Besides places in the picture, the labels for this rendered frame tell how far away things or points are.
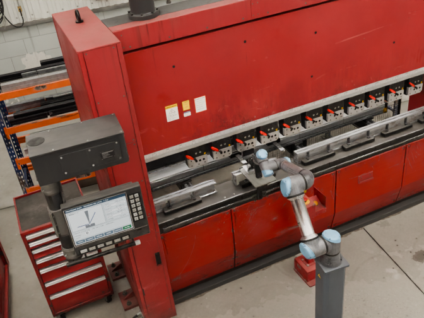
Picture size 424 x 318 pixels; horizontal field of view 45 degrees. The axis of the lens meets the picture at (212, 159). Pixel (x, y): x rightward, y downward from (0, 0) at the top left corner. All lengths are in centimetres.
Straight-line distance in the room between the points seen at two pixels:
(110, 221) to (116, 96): 73
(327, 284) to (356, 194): 131
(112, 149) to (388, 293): 262
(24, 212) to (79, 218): 117
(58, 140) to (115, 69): 54
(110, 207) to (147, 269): 101
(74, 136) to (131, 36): 75
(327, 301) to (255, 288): 90
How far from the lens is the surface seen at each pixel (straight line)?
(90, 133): 285
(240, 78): 364
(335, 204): 462
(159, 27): 327
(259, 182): 387
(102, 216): 302
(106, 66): 304
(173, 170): 414
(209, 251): 417
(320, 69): 399
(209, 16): 338
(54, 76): 508
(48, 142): 287
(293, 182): 331
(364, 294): 444
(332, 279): 359
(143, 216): 309
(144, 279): 396
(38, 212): 407
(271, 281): 450
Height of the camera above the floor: 328
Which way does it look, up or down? 33 degrees down
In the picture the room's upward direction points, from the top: 7 degrees counter-clockwise
